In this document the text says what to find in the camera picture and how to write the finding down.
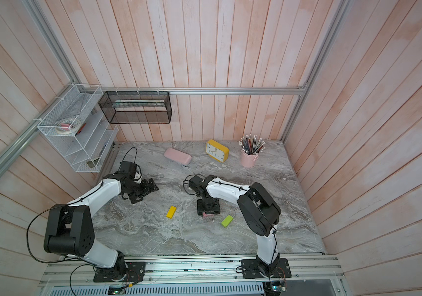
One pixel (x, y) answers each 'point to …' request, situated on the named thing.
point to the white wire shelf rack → (87, 149)
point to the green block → (227, 221)
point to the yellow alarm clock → (217, 151)
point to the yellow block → (171, 211)
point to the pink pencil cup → (247, 160)
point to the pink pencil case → (177, 156)
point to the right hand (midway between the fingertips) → (206, 213)
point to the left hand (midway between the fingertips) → (152, 194)
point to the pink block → (208, 216)
